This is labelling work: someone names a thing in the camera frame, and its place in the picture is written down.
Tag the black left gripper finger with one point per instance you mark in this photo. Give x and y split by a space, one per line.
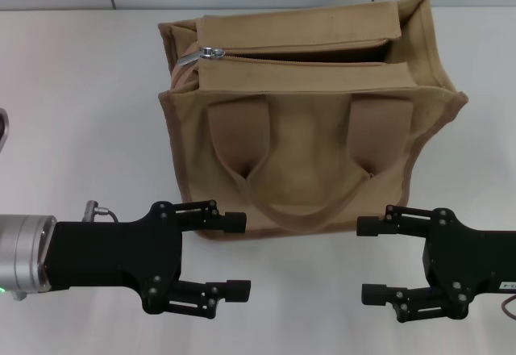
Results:
238 289

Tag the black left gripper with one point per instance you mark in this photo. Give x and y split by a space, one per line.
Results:
109 254

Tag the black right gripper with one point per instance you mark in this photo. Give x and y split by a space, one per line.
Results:
475 258

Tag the khaki canvas food bag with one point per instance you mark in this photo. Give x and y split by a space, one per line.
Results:
306 137

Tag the silver metal zipper pull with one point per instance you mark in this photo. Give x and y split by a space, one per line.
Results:
193 58

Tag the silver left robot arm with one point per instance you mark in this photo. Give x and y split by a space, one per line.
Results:
20 250

